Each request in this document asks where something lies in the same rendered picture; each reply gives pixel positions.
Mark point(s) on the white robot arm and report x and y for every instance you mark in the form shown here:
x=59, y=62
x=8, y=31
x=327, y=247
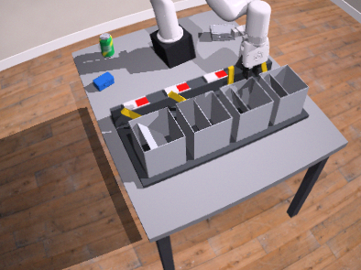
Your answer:
x=254, y=31

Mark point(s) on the blue box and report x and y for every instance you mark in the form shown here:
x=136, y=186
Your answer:
x=103, y=81

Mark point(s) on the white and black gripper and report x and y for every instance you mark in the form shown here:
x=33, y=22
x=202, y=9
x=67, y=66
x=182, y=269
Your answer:
x=252, y=55

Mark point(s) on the green drink can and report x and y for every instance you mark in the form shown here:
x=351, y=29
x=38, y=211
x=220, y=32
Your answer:
x=106, y=44

